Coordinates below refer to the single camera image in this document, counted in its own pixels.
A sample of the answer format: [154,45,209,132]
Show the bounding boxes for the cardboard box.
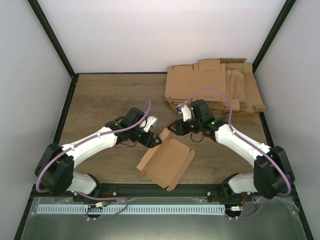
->
[136,128,195,192]

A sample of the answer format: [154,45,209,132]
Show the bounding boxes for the stack of flat cardboard blanks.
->
[164,58,267,121]

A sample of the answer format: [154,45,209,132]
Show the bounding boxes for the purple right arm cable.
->
[181,86,293,221]

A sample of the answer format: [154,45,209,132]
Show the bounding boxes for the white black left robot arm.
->
[34,107,162,202]

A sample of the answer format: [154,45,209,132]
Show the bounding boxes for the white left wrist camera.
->
[140,116,159,132]

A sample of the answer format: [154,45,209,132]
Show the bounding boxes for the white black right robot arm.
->
[167,99,295,202]

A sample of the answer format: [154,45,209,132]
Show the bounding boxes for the grey metal front plate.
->
[17,197,307,240]

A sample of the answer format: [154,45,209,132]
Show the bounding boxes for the light blue slotted cable duct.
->
[36,204,226,216]

